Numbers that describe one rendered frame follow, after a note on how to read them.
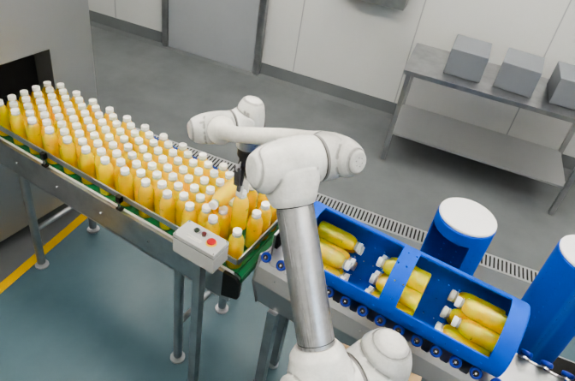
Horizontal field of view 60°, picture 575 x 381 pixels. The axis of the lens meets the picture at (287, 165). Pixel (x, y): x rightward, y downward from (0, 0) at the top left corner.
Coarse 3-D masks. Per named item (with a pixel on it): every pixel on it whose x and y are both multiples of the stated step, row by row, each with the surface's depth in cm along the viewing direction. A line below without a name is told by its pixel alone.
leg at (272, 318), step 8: (272, 312) 227; (272, 320) 228; (264, 328) 234; (272, 328) 231; (264, 336) 237; (272, 336) 236; (264, 344) 240; (272, 344) 243; (264, 352) 244; (264, 360) 247; (264, 368) 250; (256, 376) 258; (264, 376) 257
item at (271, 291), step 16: (272, 256) 214; (256, 272) 213; (256, 288) 219; (272, 288) 210; (272, 304) 223; (288, 304) 211; (352, 304) 199; (336, 320) 199; (352, 320) 196; (336, 336) 207; (352, 336) 198; (448, 352) 188; (416, 368) 188; (432, 368) 185; (464, 368) 183; (512, 368) 186; (528, 368) 187
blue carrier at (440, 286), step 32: (352, 224) 207; (352, 256) 211; (416, 256) 183; (352, 288) 185; (384, 288) 179; (448, 288) 196; (480, 288) 188; (416, 320) 176; (512, 320) 166; (512, 352) 163
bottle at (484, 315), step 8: (464, 304) 177; (472, 304) 175; (480, 304) 175; (464, 312) 177; (472, 312) 174; (480, 312) 174; (488, 312) 173; (496, 312) 174; (480, 320) 174; (488, 320) 173; (496, 320) 172; (504, 320) 171; (496, 328) 172
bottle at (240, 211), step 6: (234, 198) 206; (246, 198) 206; (234, 204) 205; (240, 204) 204; (246, 204) 206; (234, 210) 206; (240, 210) 205; (246, 210) 207; (234, 216) 208; (240, 216) 207; (246, 216) 210; (234, 222) 210; (240, 222) 210; (246, 222) 214; (240, 228) 212
